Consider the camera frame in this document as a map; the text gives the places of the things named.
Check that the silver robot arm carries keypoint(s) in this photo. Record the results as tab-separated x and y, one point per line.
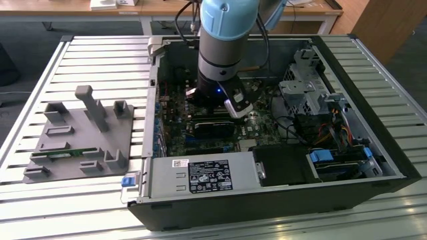
216	50

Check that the black RAM stick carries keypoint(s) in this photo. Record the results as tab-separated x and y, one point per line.
200	117

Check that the black graphics card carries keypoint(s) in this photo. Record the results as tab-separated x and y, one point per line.
213	130

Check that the green motherboard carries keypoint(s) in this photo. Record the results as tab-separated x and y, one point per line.
260	125

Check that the small silver heatsink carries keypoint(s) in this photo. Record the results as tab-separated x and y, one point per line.
247	145

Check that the silver drive cage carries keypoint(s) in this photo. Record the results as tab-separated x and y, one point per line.
300	92

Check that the silver power supply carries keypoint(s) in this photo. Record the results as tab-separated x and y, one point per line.
167	175

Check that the grey parts rack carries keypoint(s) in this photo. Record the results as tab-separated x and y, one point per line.
82	140

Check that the blue case latch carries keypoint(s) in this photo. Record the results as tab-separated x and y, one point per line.
129	181

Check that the blue disk carrier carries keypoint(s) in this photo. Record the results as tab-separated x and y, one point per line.
320	157

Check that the green RAM stick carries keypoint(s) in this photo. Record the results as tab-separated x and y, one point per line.
77	152

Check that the black PC case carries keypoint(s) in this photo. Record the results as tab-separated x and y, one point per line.
233	212

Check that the white box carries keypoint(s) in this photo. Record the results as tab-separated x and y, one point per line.
102	5

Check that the blue plastic clip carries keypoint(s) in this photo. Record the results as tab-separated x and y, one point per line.
367	153

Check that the wooden desk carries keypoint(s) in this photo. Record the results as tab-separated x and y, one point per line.
66	12

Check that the wooden cabinet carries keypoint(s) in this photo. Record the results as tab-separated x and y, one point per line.
389	25

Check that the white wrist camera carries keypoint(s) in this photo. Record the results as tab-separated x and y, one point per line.
237	105
191	92

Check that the black plastic duct cover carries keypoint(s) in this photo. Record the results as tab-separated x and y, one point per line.
283	165

